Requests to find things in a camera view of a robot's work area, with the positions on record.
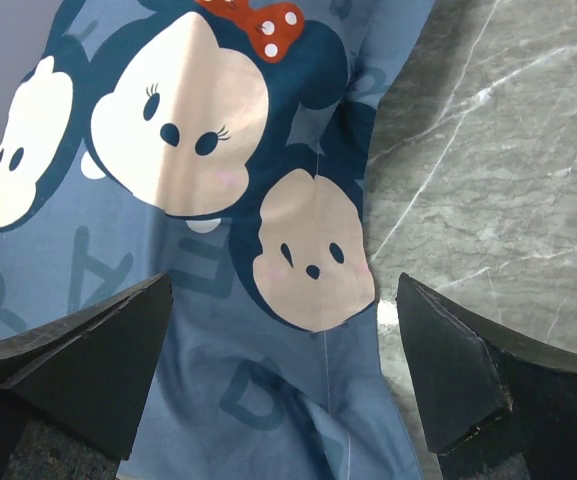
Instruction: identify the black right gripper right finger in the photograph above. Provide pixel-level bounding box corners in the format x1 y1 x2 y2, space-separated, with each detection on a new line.
396 274 577 479

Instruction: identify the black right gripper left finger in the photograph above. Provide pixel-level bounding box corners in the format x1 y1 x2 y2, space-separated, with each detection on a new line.
0 274 173 479

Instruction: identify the blue cartoon print pillowcase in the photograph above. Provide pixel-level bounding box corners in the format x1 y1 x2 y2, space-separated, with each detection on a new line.
0 1 432 479

